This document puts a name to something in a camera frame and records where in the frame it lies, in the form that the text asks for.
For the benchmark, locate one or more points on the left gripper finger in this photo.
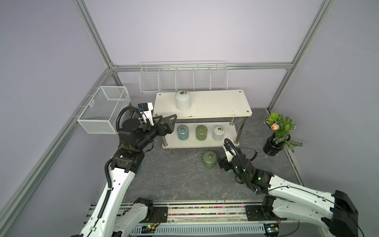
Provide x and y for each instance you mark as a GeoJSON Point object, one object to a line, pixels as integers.
{"type": "Point", "coordinates": [169, 122]}
{"type": "Point", "coordinates": [157, 119]}

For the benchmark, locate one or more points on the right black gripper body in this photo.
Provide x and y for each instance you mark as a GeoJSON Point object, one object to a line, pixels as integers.
{"type": "Point", "coordinates": [226, 166]}

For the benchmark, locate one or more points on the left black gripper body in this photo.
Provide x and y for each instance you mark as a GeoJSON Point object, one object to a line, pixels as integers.
{"type": "Point", "coordinates": [160, 131]}

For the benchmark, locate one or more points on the large green tea canister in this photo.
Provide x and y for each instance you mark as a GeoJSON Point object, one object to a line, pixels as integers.
{"type": "Point", "coordinates": [209, 159]}

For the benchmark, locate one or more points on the small blue tea canister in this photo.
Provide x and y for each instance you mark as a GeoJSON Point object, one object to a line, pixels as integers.
{"type": "Point", "coordinates": [183, 132]}

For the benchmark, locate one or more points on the large white tea canister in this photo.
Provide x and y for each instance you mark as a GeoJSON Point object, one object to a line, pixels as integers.
{"type": "Point", "coordinates": [183, 100]}

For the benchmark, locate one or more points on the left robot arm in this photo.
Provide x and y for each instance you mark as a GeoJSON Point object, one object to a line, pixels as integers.
{"type": "Point", "coordinates": [136, 129]}

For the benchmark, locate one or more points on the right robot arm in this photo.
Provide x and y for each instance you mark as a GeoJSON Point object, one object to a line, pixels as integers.
{"type": "Point", "coordinates": [334, 212]}

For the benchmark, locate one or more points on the small white tea canister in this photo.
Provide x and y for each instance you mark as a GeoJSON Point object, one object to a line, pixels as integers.
{"type": "Point", "coordinates": [218, 133]}

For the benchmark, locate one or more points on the small green tea canister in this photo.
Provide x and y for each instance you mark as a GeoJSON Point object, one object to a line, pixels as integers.
{"type": "Point", "coordinates": [201, 132]}

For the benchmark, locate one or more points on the white two-tier shelf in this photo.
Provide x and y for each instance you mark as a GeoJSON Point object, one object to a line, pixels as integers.
{"type": "Point", "coordinates": [227, 108]}

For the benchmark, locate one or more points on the white mesh basket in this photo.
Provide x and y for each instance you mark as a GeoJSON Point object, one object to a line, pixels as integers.
{"type": "Point", "coordinates": [99, 115]}

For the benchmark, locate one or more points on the potted plant with pink flower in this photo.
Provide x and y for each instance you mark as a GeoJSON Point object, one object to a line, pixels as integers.
{"type": "Point", "coordinates": [282, 128]}

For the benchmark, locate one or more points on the white wire divided basket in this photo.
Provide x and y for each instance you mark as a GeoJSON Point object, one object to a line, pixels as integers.
{"type": "Point", "coordinates": [170, 76]}

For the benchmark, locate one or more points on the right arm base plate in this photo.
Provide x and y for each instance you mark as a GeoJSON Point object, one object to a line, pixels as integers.
{"type": "Point", "coordinates": [254, 213]}

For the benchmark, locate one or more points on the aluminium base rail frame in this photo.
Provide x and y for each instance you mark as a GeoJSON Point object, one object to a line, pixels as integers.
{"type": "Point", "coordinates": [204, 211]}

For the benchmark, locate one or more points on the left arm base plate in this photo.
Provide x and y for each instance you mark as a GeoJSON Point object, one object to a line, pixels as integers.
{"type": "Point", "coordinates": [156, 215]}

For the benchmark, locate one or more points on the white slotted cable duct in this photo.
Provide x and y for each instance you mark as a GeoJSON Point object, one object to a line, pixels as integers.
{"type": "Point", "coordinates": [201, 230]}

